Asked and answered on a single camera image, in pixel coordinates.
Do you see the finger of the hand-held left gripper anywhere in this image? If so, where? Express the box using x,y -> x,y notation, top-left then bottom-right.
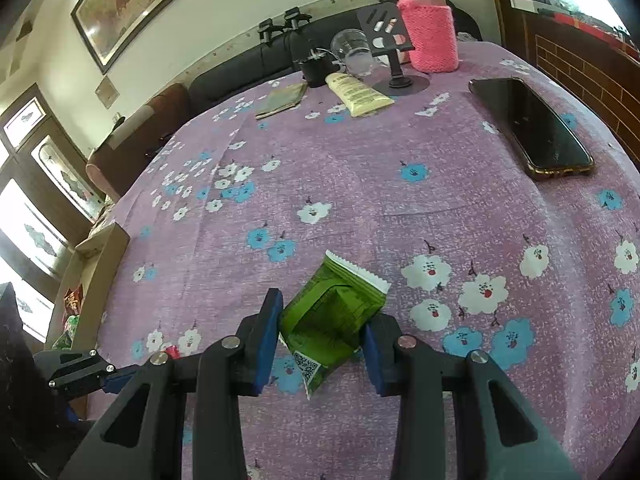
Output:
34,349 -> 147,402

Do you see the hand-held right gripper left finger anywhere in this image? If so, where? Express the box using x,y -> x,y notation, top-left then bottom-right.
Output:
57,287 -> 284,480

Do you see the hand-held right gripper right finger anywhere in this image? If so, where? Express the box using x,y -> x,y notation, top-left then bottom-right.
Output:
363,314 -> 583,480

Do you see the small green pea packet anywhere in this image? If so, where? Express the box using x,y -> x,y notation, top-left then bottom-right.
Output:
277,250 -> 391,401

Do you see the brown cardboard box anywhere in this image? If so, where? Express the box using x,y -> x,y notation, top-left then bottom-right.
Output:
47,222 -> 131,361

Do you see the wooden glass-pane door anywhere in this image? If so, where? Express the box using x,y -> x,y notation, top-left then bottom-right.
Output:
0,82 -> 108,346

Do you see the purple floral tablecloth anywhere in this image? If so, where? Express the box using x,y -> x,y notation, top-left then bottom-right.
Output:
95,40 -> 640,480

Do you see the brown armchair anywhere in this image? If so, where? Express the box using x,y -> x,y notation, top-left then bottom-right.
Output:
86,83 -> 192,203

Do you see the green booklet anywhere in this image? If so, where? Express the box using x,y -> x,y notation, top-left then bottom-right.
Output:
255,81 -> 309,121

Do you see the black sofa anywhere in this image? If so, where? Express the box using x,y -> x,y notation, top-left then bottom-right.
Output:
189,7 -> 483,116

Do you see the cream lotion tube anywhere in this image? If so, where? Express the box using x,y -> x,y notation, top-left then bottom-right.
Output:
324,72 -> 396,118

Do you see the black pot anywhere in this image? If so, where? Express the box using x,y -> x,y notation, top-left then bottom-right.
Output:
295,50 -> 343,88

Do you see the black phone stand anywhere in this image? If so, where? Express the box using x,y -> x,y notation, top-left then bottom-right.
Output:
357,2 -> 431,96

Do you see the black smartphone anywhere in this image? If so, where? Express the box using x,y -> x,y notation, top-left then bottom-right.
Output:
468,76 -> 596,182

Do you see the white round jar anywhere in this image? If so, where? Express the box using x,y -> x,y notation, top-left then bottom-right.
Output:
345,50 -> 378,76

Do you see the clear plastic cup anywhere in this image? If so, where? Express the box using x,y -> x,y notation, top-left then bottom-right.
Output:
330,29 -> 371,63

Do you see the black clamp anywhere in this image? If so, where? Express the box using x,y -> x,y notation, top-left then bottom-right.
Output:
284,6 -> 313,31
257,19 -> 283,46

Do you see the bottle with pink knit sleeve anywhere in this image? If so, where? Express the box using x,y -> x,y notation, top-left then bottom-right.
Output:
394,0 -> 460,73

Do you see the wooden cabinet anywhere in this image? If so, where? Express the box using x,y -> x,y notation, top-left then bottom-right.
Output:
485,0 -> 640,171

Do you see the wall plaque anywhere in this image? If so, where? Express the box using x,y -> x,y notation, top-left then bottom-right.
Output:
95,76 -> 120,108

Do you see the framed wall painting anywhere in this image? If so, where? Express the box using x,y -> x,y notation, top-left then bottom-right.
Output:
70,0 -> 236,75

